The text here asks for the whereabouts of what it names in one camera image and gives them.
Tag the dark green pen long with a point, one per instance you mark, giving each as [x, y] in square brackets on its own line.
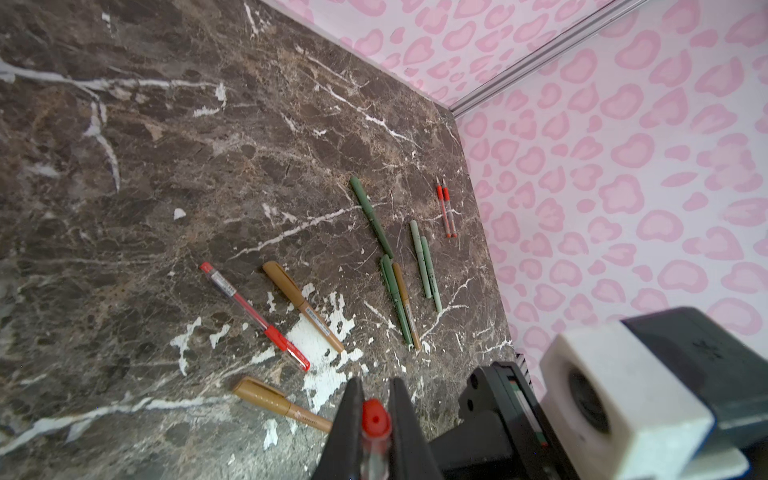
[368, 210]

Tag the light green pen right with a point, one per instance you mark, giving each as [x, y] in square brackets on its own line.
[431, 274]

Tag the gold pen upper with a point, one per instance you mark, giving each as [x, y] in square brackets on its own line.
[294, 294]

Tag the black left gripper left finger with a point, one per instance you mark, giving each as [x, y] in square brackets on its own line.
[342, 455]

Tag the light green pen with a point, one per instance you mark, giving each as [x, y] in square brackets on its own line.
[431, 274]
[419, 251]

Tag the light green pen left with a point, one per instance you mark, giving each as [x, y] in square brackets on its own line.
[419, 251]

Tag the gold pen lower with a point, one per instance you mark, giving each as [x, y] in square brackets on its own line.
[266, 397]

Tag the gold pen thin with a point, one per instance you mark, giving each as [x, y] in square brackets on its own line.
[406, 304]

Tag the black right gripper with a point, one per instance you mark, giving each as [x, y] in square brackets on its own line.
[503, 433]

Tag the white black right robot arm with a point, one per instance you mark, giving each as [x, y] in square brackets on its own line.
[726, 375]

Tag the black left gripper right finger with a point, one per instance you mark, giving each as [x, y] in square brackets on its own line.
[410, 454]

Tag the dark green pen short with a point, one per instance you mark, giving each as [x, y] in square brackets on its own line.
[389, 277]

